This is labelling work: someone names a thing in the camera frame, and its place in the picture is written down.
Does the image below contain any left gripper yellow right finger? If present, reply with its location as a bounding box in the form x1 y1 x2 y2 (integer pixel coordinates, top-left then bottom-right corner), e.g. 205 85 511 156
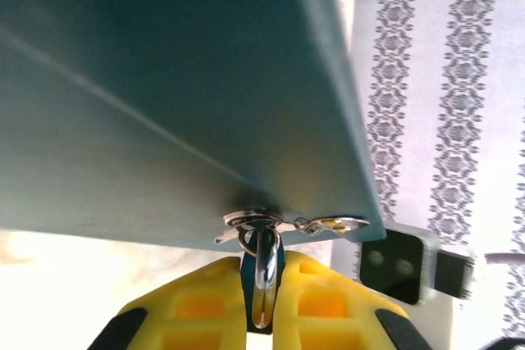
272 249 434 350

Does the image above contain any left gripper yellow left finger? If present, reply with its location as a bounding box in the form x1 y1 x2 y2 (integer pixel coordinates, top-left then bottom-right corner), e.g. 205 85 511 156
88 257 248 350

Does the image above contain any blue and chrome padlock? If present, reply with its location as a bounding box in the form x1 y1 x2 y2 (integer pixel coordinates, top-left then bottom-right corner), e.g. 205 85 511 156
240 226 288 335

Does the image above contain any starry night print tin box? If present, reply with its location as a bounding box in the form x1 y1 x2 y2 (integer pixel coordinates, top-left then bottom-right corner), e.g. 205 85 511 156
0 0 389 253

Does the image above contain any small silver key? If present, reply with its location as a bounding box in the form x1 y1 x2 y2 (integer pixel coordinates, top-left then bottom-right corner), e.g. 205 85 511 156
212 229 247 245

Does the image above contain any silver key with gold mark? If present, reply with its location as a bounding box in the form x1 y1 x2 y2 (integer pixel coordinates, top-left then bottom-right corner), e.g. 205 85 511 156
294 216 371 237

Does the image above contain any silver key ring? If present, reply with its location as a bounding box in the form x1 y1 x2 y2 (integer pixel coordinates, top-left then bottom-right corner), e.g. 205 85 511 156
236 225 285 257

